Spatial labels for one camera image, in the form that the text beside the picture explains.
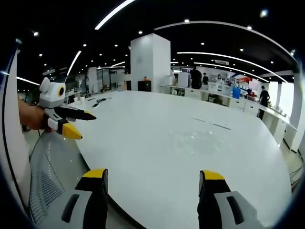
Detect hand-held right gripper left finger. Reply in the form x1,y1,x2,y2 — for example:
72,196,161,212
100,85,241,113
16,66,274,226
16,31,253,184
41,168,109,229

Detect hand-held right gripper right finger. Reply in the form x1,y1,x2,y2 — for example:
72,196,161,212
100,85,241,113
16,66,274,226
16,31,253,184
197,169,265,229

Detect pile of clear food packaging bags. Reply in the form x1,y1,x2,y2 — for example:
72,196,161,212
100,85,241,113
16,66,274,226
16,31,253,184
168,129,230,157

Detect thin strips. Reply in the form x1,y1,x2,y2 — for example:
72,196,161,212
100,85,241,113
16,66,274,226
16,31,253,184
190,115,232,131

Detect grey mesh chair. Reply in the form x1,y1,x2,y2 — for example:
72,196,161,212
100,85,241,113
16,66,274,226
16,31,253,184
28,130,91,225

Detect person's white clothing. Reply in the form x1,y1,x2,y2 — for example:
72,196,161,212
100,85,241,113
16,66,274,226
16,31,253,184
0,46,33,215

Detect black cabinet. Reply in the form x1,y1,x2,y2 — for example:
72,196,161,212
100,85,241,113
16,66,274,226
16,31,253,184
137,80,152,92

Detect white square pillar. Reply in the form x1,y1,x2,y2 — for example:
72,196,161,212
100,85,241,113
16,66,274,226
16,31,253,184
130,33,171,93

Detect long ceiling strip light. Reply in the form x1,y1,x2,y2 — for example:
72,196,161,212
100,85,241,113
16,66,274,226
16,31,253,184
94,0,136,31

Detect long white counter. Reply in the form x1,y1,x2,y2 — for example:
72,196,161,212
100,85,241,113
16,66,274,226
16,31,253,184
160,84,299,150

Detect white appliance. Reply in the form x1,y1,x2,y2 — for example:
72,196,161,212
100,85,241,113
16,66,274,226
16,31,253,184
178,72,192,88

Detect blue box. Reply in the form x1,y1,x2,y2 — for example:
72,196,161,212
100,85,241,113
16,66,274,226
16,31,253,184
232,86,242,101

